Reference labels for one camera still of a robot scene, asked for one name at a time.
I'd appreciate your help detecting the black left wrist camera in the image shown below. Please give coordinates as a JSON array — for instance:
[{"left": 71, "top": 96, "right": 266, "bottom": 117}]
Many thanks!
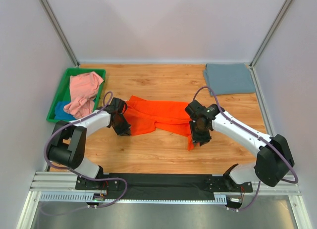
[{"left": 105, "top": 98, "right": 128, "bottom": 114}]

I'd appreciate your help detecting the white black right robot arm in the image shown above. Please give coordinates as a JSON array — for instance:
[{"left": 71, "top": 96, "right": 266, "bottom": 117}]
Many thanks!
[{"left": 185, "top": 107, "right": 298, "bottom": 187}]

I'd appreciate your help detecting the green plastic bin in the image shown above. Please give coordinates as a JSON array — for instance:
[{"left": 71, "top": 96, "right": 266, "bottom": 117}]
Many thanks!
[{"left": 46, "top": 68, "right": 106, "bottom": 123}]

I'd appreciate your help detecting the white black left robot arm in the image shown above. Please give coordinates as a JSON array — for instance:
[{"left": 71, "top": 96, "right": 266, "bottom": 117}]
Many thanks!
[{"left": 44, "top": 109, "right": 131, "bottom": 181}]

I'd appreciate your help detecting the white slotted cable duct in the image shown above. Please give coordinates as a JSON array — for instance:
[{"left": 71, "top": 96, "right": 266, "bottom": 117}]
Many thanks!
[{"left": 39, "top": 192, "right": 227, "bottom": 204}]

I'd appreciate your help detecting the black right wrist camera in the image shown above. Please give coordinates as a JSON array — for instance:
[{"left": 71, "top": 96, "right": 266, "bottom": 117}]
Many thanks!
[{"left": 185, "top": 100, "right": 220, "bottom": 120}]

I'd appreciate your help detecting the pink t shirt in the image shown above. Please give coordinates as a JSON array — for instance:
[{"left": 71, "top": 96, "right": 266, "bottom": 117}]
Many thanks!
[{"left": 64, "top": 71, "right": 104, "bottom": 119}]

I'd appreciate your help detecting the black base plate strip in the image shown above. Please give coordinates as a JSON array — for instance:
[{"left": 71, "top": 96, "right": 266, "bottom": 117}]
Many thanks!
[{"left": 75, "top": 173, "right": 253, "bottom": 201}]

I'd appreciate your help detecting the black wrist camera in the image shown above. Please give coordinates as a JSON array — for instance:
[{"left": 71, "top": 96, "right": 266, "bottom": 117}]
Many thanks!
[
  {"left": 185, "top": 100, "right": 220, "bottom": 120},
  {"left": 105, "top": 98, "right": 128, "bottom": 114}
]

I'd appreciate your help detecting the folded grey blue t shirt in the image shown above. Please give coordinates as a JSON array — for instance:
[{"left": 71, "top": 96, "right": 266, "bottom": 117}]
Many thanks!
[{"left": 203, "top": 63, "right": 255, "bottom": 96}]

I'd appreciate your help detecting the aluminium corner post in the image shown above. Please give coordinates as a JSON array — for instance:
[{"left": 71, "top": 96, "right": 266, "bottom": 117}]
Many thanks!
[
  {"left": 39, "top": 0, "right": 80, "bottom": 67},
  {"left": 250, "top": 0, "right": 294, "bottom": 68}
]

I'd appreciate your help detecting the aluminium frame rail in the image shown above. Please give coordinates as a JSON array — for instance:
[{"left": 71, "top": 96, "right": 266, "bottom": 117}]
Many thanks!
[{"left": 29, "top": 171, "right": 302, "bottom": 195}]

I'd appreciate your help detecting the orange t shirt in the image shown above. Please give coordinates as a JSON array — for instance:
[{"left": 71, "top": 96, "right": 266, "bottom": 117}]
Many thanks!
[{"left": 124, "top": 96, "right": 194, "bottom": 151}]

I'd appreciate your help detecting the right aluminium corner post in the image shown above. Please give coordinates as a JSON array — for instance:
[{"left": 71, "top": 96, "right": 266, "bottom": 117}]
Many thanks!
[{"left": 250, "top": 0, "right": 294, "bottom": 68}]

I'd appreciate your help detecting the blue cloth in bin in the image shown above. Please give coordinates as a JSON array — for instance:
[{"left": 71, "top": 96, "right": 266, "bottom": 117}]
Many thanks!
[{"left": 54, "top": 101, "right": 75, "bottom": 121}]

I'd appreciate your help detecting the left aluminium corner post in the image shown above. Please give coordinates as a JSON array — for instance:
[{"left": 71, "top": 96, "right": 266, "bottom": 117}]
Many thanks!
[{"left": 39, "top": 0, "right": 80, "bottom": 67}]

